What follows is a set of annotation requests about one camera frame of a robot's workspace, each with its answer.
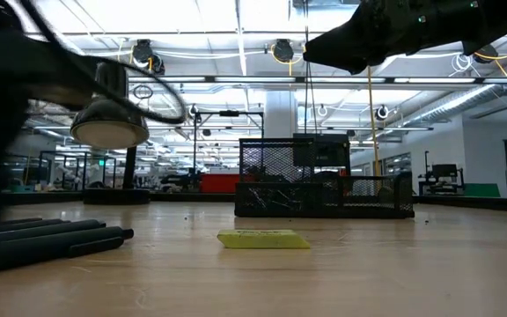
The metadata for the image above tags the black frame workcell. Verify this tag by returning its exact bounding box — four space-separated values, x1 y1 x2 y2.
37 150 118 191

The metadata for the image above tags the green board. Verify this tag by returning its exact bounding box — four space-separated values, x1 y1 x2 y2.
464 183 501 198

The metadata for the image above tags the black background monitor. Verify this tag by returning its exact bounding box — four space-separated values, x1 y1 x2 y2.
292 133 351 169

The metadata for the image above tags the black workstation cart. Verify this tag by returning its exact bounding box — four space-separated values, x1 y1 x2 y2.
418 151 466 197

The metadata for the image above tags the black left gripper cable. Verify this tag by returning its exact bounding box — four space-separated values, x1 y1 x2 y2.
15 0 188 126

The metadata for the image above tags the black ceiling cable reel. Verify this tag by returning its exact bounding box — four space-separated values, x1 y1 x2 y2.
131 38 166 75
272 38 296 63

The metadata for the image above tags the black mesh desk organizer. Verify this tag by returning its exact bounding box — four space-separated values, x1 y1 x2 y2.
234 137 415 219

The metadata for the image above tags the yellow cable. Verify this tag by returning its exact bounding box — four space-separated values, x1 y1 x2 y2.
366 65 380 178

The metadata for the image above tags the red box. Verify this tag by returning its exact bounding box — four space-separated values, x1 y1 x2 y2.
199 173 240 194

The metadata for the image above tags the black gantry frame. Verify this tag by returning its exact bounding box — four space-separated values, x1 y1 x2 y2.
193 109 266 178

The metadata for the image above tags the black pen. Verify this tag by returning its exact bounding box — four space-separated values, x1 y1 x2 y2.
0 218 107 242
0 226 135 276

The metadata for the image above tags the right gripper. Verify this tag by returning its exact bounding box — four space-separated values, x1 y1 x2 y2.
304 0 470 75

